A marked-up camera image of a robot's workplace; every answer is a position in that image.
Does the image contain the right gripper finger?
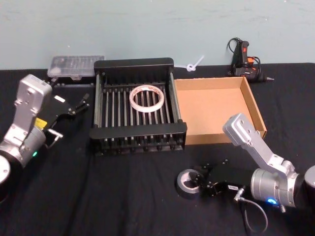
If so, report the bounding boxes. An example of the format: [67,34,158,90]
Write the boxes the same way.
[192,162,215,176]
[188,173,223,199]

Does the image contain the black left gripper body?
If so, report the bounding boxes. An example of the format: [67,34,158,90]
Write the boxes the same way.
[36,85,76,132]

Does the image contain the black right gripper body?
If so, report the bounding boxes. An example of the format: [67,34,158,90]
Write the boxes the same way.
[208,159,254,192]

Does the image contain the silver tape roll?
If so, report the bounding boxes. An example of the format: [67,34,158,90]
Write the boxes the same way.
[176,169,206,199]

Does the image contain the white tape roll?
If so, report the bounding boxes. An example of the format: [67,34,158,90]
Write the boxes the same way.
[129,85,164,114]

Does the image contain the clear plastic case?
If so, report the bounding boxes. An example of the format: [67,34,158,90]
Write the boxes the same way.
[46,55,106,82]

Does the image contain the shallow brown cardboard tray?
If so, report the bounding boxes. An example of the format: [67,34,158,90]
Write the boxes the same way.
[173,76,268,146]

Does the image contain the black rack with steel bars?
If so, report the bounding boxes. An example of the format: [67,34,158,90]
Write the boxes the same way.
[88,57,188,156]

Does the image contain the black table cloth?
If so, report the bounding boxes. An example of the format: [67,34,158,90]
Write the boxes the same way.
[0,62,315,236]

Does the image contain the small white plastic piece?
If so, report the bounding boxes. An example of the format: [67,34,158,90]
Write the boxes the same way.
[173,55,205,73]

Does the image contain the left gripper cable with plug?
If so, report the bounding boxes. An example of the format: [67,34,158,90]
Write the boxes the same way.
[44,129,63,149]

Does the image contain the gripper cable with plug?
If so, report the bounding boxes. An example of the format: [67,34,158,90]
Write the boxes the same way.
[44,129,63,149]
[233,186,269,234]

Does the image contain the right gripper cable with plug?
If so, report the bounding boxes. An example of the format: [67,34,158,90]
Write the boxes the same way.
[233,186,269,234]

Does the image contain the pale wall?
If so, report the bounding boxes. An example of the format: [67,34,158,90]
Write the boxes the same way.
[0,0,315,72]

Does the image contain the black corded tool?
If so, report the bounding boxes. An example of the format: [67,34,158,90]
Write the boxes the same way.
[226,36,275,83]

